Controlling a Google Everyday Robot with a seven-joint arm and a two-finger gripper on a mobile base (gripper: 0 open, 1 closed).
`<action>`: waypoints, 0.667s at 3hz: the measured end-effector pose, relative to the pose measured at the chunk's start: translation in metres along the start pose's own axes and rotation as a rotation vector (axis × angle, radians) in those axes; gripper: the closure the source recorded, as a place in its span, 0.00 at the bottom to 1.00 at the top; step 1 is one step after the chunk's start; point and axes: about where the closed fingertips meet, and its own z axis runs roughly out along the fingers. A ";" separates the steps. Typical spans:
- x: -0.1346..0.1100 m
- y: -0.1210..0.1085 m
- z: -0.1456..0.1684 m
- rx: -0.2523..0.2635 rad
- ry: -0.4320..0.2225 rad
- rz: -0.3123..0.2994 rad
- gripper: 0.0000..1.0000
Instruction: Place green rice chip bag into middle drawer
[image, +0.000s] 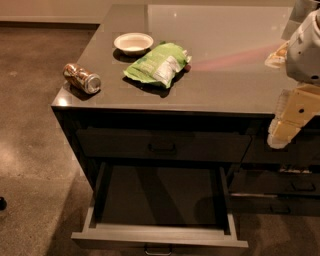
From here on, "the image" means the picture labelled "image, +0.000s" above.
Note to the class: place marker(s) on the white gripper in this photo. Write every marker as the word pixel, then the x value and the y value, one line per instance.
pixel 305 53

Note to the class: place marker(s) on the green rice chip bag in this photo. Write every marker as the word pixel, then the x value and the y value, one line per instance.
pixel 159 66

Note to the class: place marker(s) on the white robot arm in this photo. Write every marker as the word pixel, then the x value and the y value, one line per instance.
pixel 300 56

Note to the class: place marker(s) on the closed top drawer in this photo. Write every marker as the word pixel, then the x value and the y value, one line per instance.
pixel 167 145

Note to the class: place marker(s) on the open middle drawer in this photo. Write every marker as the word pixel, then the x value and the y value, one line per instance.
pixel 150 211

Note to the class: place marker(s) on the right side drawers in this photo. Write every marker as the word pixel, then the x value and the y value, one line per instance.
pixel 285 181

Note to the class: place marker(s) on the dark cabinet counter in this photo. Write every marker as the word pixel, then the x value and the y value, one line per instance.
pixel 227 89

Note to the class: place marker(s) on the white paper bowl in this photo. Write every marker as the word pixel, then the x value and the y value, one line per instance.
pixel 133 43

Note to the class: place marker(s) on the crushed soda can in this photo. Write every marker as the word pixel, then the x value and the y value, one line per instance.
pixel 81 78

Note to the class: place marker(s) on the small black floor object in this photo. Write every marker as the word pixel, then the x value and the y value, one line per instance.
pixel 3 203

